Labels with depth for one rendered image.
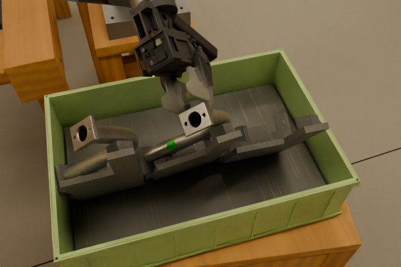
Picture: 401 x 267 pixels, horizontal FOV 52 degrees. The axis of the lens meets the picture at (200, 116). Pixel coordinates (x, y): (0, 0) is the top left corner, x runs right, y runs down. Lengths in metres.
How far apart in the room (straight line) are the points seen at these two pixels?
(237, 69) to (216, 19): 1.66
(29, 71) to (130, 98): 0.33
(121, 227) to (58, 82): 0.54
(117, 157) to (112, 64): 0.72
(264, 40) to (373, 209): 1.20
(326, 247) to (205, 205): 0.29
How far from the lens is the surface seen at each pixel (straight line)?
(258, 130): 0.97
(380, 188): 2.11
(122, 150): 0.68
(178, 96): 0.70
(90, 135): 0.65
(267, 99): 1.14
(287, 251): 0.99
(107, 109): 1.10
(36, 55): 1.26
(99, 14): 1.44
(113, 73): 1.39
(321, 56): 2.58
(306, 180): 1.01
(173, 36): 0.66
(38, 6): 1.44
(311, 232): 1.02
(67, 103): 1.07
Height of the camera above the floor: 1.70
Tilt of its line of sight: 52 degrees down
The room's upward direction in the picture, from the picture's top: straight up
